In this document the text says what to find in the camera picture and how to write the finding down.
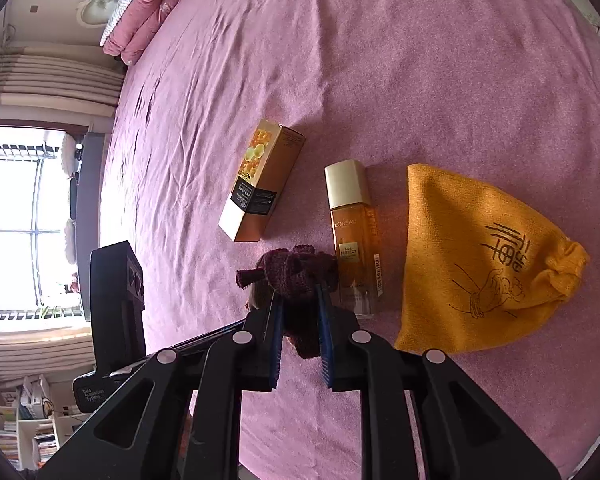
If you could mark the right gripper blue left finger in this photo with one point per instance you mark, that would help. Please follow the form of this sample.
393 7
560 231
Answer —
274 338

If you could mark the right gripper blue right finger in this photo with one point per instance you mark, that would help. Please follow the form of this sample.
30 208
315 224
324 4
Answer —
326 344

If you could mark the gold L'Oreal bottle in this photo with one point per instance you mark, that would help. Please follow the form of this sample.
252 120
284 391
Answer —
356 237

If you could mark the gold L'Oreal box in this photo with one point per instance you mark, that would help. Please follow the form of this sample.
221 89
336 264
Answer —
261 176

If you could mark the orange drawstring pouch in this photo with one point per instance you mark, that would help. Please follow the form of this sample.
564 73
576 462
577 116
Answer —
482 269

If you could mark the white bookshelf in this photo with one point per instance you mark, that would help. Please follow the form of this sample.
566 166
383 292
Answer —
37 418

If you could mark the window with metal bars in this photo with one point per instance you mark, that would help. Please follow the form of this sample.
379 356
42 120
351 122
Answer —
39 176

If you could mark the beige curtain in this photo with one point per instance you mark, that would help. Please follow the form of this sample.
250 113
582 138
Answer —
45 81

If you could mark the folded pink quilt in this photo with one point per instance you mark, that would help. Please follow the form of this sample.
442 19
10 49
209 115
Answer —
138 26

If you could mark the pink bed sheet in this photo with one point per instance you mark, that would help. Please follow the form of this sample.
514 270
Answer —
503 91

